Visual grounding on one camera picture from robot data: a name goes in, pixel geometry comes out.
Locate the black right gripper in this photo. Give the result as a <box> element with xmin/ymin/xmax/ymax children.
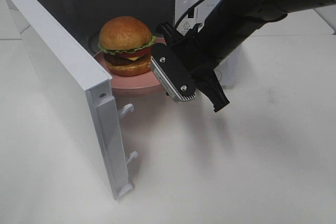
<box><xmin>154</xmin><ymin>22</ymin><xmax>230</xmax><ymax>112</ymax></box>

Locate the round white door button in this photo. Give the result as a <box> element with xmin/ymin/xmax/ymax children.
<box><xmin>214</xmin><ymin>70</ymin><xmax>223</xmax><ymax>82</ymax></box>

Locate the pink round plate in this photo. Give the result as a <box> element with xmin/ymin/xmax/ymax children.
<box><xmin>94</xmin><ymin>52</ymin><xmax>163</xmax><ymax>90</ymax></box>

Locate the toy burger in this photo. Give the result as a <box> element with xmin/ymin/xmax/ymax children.
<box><xmin>98</xmin><ymin>16</ymin><xmax>156</xmax><ymax>77</ymax></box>

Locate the white microwave door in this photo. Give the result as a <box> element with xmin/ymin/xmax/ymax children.
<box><xmin>6</xmin><ymin>0</ymin><xmax>138</xmax><ymax>199</ymax></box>

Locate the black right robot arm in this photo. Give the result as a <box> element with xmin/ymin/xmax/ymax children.
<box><xmin>150</xmin><ymin>0</ymin><xmax>335</xmax><ymax>111</ymax></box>

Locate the glass microwave turntable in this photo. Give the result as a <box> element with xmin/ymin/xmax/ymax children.
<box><xmin>87</xmin><ymin>33</ymin><xmax>100</xmax><ymax>55</ymax></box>

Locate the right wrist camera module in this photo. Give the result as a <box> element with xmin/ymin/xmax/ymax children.
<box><xmin>150</xmin><ymin>43</ymin><xmax>196</xmax><ymax>102</ymax></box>

